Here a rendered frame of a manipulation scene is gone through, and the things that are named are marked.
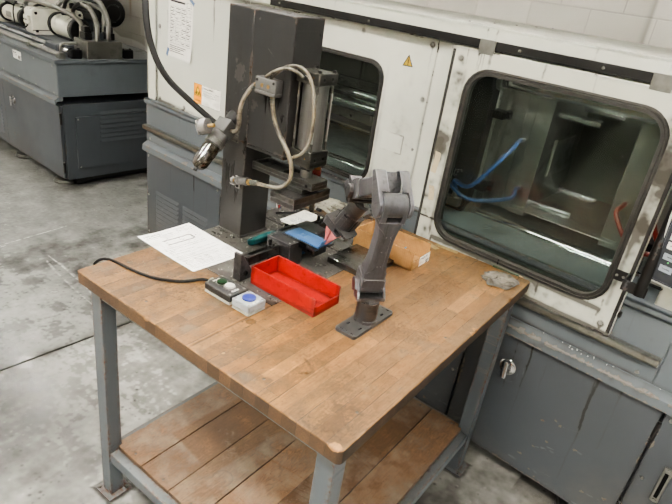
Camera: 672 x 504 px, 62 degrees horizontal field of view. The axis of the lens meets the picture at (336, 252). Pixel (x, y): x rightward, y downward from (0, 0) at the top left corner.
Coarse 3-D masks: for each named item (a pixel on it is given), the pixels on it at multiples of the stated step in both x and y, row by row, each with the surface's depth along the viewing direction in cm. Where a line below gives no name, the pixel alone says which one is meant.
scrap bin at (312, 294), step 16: (256, 272) 167; (272, 272) 177; (288, 272) 176; (304, 272) 171; (272, 288) 165; (288, 288) 161; (304, 288) 171; (320, 288) 169; (336, 288) 165; (304, 304) 159; (320, 304) 159
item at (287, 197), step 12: (264, 168) 184; (276, 168) 187; (288, 168) 188; (300, 168) 177; (300, 180) 176; (312, 180) 177; (324, 180) 179; (276, 192) 175; (288, 192) 176; (300, 192) 176; (312, 192) 179; (324, 192) 183; (276, 204) 179; (288, 204) 173; (300, 204) 175
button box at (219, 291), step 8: (120, 264) 169; (136, 272) 166; (160, 280) 165; (168, 280) 164; (176, 280) 165; (184, 280) 165; (192, 280) 166; (200, 280) 167; (208, 280) 165; (216, 280) 163; (208, 288) 162; (216, 288) 160; (224, 288) 160; (240, 288) 161; (216, 296) 161; (224, 296) 158; (232, 296) 158
